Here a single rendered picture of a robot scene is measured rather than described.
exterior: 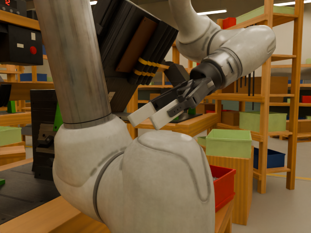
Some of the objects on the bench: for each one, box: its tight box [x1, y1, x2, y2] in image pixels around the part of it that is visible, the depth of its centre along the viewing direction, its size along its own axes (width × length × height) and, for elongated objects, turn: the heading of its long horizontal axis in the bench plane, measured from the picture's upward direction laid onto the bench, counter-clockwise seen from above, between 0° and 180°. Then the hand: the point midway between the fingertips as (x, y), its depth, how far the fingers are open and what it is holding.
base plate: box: [0, 162, 61, 225], centre depth 124 cm, size 42×110×2 cm
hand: (144, 119), depth 58 cm, fingers open, 13 cm apart
